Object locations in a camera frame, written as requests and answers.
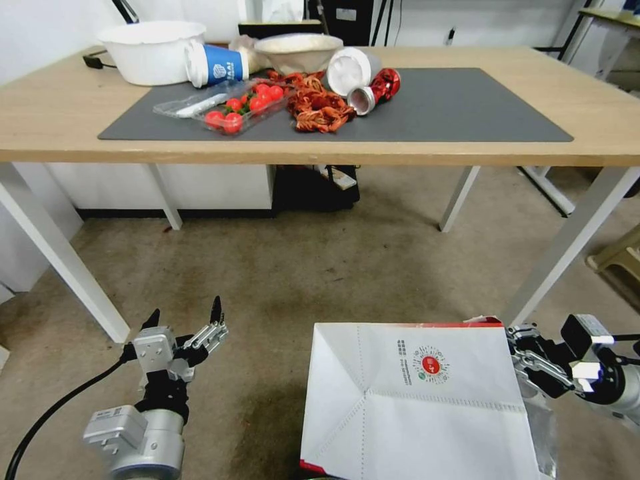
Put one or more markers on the red metal can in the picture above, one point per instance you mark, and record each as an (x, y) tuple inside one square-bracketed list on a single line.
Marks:
[(380, 90)]

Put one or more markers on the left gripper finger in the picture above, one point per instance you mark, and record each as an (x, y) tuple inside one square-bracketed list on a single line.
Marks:
[(210, 335), (151, 320)]

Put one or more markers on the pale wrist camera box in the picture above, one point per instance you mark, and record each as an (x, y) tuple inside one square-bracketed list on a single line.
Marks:
[(154, 350)]

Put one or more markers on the wooden table with white legs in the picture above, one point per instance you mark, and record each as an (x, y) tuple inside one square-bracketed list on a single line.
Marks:
[(550, 100)]

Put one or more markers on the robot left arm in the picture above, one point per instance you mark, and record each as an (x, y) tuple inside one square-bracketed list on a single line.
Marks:
[(150, 445)]

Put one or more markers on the white metal frame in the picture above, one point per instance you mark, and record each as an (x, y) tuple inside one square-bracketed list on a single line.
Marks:
[(550, 190)]

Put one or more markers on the grey table mat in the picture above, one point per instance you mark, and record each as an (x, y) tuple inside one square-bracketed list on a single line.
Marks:
[(450, 110)]

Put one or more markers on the background side table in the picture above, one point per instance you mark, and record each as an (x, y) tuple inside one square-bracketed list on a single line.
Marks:
[(607, 30)]

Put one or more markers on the white paper delivery bag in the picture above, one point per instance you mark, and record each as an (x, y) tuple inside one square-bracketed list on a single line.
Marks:
[(415, 410)]

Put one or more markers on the beige plastic stool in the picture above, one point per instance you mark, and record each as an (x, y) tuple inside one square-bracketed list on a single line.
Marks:
[(617, 262)]

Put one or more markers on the black box under table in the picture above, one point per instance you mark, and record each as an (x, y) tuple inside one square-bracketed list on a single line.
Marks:
[(315, 187)]

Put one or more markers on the wrapped plastic cutlery packet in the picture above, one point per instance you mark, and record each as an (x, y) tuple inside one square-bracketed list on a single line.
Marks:
[(200, 105)]

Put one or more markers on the black power adapter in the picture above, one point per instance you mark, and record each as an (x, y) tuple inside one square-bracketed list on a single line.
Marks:
[(97, 60)]

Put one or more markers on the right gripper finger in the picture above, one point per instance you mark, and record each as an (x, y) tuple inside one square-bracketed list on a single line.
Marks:
[(522, 332), (537, 365)]

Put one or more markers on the blue paper cup white lid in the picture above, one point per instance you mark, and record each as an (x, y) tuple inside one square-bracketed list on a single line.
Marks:
[(222, 65)]

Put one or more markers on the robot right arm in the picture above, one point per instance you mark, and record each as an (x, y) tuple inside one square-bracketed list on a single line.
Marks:
[(617, 385)]

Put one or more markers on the white cabinet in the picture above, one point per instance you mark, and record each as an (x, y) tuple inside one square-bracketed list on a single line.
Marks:
[(200, 185)]

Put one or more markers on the grey cup with white lid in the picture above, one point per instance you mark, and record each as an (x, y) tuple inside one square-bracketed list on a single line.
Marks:
[(347, 70)]

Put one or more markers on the large white bowl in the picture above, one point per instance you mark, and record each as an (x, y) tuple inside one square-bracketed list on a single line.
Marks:
[(150, 55)]

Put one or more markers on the black appliance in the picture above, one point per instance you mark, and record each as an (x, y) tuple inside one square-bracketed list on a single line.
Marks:
[(350, 20)]

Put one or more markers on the red crayfish pile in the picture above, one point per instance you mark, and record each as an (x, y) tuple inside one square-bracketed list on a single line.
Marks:
[(315, 107)]

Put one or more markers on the kraft paper bowl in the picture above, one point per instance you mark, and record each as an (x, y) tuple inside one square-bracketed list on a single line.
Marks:
[(295, 55)]

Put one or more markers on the red cherry tomato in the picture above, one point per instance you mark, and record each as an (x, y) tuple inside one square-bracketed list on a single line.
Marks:
[(261, 89), (275, 92), (214, 119), (233, 104), (258, 103), (233, 123)]

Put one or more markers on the clear plastic tray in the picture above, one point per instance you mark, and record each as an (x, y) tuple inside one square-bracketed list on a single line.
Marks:
[(190, 112)]

